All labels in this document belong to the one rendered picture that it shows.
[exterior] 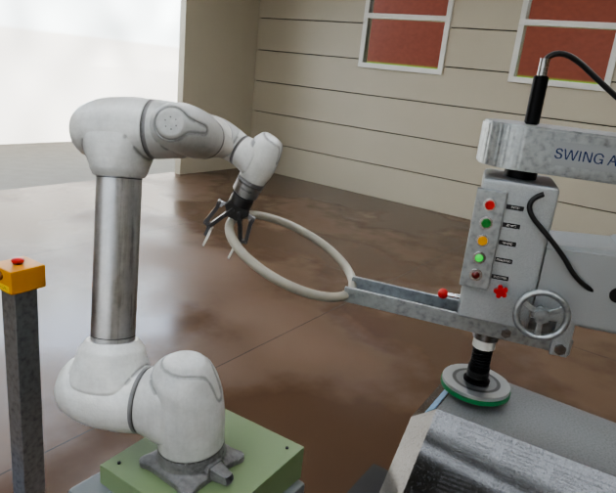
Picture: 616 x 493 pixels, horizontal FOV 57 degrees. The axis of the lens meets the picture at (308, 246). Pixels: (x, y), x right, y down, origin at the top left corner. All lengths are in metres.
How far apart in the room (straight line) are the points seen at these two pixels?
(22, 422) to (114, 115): 1.31
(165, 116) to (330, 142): 8.08
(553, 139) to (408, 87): 7.01
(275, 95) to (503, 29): 3.80
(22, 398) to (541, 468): 1.67
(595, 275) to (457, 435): 0.61
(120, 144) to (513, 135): 1.00
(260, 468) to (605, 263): 1.05
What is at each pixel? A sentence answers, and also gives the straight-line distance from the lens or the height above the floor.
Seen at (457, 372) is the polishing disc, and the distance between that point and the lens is 1.98.
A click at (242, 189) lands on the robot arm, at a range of 1.82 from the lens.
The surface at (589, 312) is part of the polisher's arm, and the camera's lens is 1.78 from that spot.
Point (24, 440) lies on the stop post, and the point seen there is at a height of 0.44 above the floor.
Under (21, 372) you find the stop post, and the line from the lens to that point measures 2.20.
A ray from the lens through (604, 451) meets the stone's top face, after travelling 1.93.
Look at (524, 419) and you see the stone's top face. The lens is 1.95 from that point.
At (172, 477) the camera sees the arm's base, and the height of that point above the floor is 0.88.
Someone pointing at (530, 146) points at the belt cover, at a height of 1.65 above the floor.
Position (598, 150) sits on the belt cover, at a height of 1.66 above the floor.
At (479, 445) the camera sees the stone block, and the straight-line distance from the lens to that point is 1.84.
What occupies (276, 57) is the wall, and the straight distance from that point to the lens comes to 9.92.
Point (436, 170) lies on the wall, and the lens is 8.42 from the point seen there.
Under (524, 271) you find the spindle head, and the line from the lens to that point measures 1.71.
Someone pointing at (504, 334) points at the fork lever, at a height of 1.09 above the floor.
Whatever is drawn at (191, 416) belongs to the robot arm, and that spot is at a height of 1.05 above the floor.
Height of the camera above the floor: 1.78
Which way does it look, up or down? 17 degrees down
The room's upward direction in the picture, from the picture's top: 6 degrees clockwise
